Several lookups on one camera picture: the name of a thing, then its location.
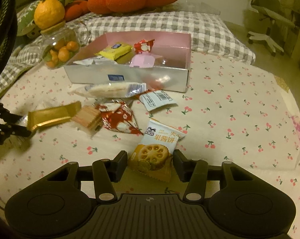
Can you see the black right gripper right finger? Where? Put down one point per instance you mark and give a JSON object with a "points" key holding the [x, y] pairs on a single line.
{"points": [[192, 172]]}

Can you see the gold foil snack bar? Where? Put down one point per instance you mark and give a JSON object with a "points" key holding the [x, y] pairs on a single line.
{"points": [[52, 116]]}

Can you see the grey checkered quilt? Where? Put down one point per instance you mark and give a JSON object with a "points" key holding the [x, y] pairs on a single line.
{"points": [[208, 34]]}

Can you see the yellow snack packet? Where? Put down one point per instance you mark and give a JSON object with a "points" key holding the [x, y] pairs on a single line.
{"points": [[115, 51]]}

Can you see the glass jar with kumquats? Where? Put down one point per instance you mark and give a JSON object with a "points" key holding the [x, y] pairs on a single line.
{"points": [[60, 43]]}

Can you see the pink wafer snack packet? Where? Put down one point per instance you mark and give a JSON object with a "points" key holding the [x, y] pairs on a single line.
{"points": [[145, 60]]}

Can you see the pink silver cardboard box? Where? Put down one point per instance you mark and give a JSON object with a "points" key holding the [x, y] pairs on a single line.
{"points": [[171, 75]]}

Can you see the cherry print tablecloth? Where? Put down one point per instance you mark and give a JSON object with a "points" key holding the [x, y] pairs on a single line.
{"points": [[231, 112]]}

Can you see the green patterned pillow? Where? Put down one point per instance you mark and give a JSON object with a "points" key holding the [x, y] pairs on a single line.
{"points": [[25, 17]]}

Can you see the red snack packet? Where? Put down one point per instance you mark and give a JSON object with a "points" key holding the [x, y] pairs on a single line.
{"points": [[143, 46]]}

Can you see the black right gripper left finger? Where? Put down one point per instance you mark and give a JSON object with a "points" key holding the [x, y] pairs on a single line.
{"points": [[105, 172]]}

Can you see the red white candy packet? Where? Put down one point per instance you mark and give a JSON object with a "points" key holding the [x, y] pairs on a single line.
{"points": [[117, 116]]}

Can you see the white office chair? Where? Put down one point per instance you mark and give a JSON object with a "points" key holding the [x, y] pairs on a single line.
{"points": [[268, 9]]}

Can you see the small red pumpkin cushion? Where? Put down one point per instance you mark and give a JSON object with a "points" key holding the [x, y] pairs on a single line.
{"points": [[75, 10]]}

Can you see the jam biscuit packet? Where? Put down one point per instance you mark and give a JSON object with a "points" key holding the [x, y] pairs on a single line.
{"points": [[154, 153]]}

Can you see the clear blue cracker packet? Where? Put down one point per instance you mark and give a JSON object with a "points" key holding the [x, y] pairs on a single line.
{"points": [[119, 89]]}

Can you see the orange fruit jar lid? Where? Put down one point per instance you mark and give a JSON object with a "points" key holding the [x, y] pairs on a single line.
{"points": [[48, 13]]}

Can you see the white monkey biscuit packet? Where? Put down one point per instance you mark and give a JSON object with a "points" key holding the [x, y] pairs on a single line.
{"points": [[97, 60]]}

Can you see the white barcode snack packet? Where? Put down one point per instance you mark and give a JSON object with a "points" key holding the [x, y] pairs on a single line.
{"points": [[156, 99]]}

